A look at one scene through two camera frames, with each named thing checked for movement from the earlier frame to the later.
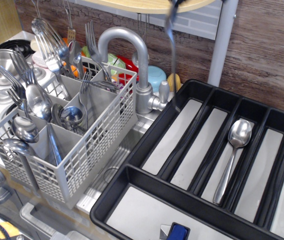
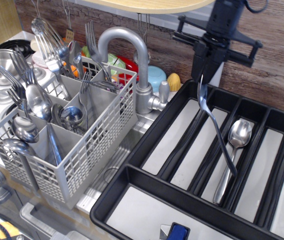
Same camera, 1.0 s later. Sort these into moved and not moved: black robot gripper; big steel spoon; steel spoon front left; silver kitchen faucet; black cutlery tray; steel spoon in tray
Moved: black robot gripper; big steel spoon
Not moved: steel spoon in tray; black cutlery tray; steel spoon front left; silver kitchen faucet
